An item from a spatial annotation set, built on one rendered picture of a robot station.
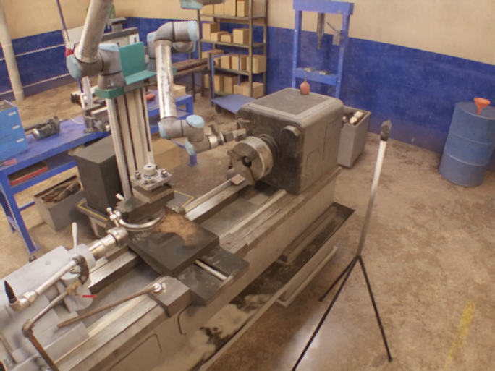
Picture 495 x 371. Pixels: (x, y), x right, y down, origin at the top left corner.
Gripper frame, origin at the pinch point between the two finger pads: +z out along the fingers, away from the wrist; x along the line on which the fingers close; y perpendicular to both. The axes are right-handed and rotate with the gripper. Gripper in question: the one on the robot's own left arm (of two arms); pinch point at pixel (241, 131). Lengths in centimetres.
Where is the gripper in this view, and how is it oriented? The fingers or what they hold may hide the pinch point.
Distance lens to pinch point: 209.6
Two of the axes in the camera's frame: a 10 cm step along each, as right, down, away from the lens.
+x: 4.8, 1.7, -8.6
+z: 8.5, -3.3, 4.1
